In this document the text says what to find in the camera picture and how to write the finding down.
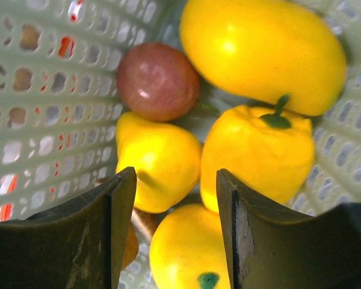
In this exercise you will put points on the blue green plastic basket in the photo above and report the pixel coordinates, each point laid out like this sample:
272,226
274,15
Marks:
59,105

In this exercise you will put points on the yellow mango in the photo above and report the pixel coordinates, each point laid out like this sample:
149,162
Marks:
265,49

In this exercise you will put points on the yellow pear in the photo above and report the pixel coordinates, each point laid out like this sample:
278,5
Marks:
166,159

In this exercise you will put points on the yellow bell pepper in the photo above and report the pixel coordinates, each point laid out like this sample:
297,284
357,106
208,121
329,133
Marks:
271,150

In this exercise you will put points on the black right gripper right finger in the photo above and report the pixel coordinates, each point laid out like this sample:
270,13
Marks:
271,246

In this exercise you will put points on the yellow lemon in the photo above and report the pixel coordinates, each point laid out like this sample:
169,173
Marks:
187,250

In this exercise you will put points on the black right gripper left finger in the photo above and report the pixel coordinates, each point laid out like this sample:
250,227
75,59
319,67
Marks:
77,244

